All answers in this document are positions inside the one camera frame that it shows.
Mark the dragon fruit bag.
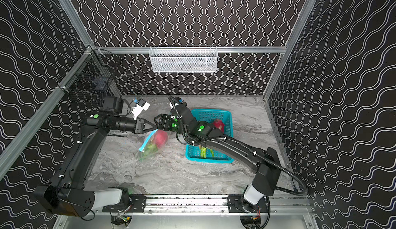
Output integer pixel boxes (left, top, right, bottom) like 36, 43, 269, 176
212, 119, 225, 133
152, 130, 169, 149
199, 145, 214, 159

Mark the zip-top bag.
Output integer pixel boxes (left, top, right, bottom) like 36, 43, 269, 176
137, 130, 170, 162
138, 96, 172, 120

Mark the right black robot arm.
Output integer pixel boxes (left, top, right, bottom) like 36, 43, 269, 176
154, 103, 281, 205

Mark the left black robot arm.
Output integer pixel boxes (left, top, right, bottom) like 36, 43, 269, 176
34, 97, 157, 221

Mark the teal plastic basket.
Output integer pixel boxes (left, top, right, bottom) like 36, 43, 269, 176
185, 108, 235, 164

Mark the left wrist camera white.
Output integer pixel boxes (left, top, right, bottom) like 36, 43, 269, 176
132, 99, 150, 120

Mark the white mesh wall basket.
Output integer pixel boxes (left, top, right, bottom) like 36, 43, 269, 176
148, 46, 218, 73

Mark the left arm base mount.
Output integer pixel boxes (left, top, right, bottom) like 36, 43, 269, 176
102, 195, 147, 213

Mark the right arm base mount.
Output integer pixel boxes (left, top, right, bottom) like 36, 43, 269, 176
226, 195, 270, 214

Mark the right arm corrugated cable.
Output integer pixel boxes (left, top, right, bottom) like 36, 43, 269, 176
168, 95, 308, 196

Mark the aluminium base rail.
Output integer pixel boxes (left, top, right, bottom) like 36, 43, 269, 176
61, 193, 313, 217

